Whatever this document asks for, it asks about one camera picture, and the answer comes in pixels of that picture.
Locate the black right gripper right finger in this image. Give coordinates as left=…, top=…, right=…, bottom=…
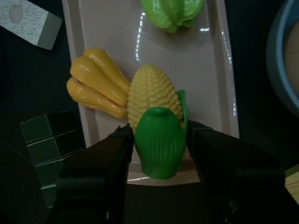
left=185, top=120, right=299, bottom=224

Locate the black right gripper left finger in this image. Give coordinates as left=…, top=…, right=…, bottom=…
left=45, top=123, right=136, bottom=224

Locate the toy corn with green husk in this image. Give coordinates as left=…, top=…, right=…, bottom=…
left=125, top=64, right=189, bottom=180

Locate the pale yellow wooden piece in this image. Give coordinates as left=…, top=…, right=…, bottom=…
left=284, top=164, right=299, bottom=205

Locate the green checkered box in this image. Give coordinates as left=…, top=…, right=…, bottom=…
left=18, top=110, right=86, bottom=208

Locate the yellow toy banana bunch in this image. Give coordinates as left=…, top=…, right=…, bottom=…
left=65, top=47, right=132, bottom=120

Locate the long white rectangular tray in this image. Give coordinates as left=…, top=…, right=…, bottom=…
left=60, top=0, right=240, bottom=187

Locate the grey speckled block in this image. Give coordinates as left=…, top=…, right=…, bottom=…
left=0, top=0, right=62, bottom=51

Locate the green toy pepper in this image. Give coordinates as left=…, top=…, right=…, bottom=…
left=138, top=0, right=205, bottom=34

